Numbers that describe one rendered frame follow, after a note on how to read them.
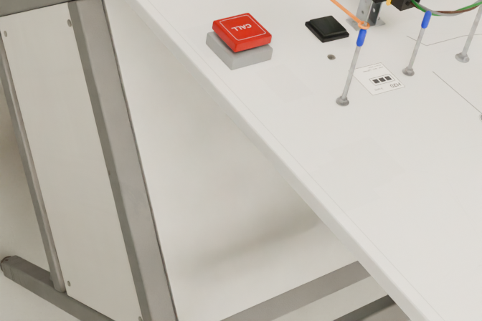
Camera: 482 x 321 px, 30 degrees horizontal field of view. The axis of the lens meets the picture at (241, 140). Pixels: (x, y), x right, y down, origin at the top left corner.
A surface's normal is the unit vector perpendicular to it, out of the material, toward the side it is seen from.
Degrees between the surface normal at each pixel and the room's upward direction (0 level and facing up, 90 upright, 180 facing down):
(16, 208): 0
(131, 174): 0
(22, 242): 0
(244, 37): 53
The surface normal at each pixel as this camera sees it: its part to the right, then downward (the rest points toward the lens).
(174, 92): 0.53, 0.05
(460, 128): 0.15, -0.74
